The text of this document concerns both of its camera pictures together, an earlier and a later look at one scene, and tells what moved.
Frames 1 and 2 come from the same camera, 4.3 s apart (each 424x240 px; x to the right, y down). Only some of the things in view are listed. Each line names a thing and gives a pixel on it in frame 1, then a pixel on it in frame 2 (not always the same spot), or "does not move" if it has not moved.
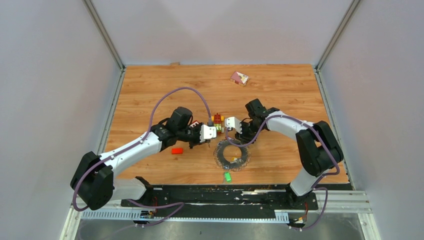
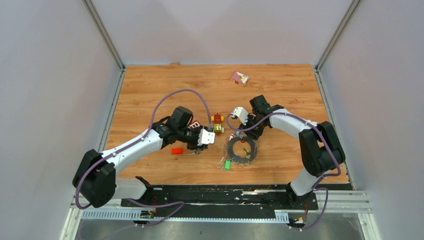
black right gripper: (243, 137) does not move
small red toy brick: (177, 151) does not move
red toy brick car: (217, 119) does not move
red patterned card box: (239, 78) does not move
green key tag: (228, 177) to (227, 165)
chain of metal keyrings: (218, 153) to (230, 155)
